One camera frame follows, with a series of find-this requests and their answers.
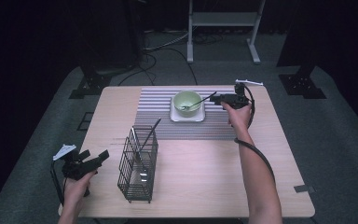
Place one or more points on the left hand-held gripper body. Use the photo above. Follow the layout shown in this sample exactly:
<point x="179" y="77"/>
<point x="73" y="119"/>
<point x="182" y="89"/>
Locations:
<point x="74" y="169"/>

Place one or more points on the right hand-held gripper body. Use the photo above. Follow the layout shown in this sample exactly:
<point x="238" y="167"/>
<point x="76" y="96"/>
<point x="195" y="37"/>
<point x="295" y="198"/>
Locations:
<point x="237" y="99"/>

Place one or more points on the green bowl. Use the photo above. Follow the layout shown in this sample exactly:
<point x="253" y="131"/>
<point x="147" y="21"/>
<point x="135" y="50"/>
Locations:
<point x="183" y="100"/>

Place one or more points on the person's left hand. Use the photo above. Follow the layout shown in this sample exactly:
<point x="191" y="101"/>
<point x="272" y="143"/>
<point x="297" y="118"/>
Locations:
<point x="74" y="188"/>

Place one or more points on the person's right hand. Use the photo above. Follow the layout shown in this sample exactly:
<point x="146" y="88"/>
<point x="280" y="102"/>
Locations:
<point x="239" y="119"/>

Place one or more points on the striped placemat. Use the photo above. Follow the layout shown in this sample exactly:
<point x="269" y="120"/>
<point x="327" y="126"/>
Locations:
<point x="214" y="127"/>

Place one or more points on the white square plate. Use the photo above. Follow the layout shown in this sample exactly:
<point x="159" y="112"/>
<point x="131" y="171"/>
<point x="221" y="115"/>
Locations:
<point x="180" y="118"/>

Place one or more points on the thin black utensil stick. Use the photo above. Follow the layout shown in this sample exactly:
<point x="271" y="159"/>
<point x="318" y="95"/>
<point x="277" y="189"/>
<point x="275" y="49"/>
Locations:
<point x="152" y="132"/>

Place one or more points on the black stand base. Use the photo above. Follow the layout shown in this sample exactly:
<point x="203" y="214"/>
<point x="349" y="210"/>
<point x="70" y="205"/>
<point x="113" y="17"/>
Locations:
<point x="90" y="84"/>
<point x="301" y="84"/>

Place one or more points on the white metal stand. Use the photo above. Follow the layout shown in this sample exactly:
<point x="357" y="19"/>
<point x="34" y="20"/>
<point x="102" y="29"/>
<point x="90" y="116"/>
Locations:
<point x="223" y="18"/>

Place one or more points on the grey tape strip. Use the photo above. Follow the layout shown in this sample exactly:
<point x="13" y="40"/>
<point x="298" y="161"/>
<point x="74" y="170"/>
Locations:
<point x="303" y="188"/>

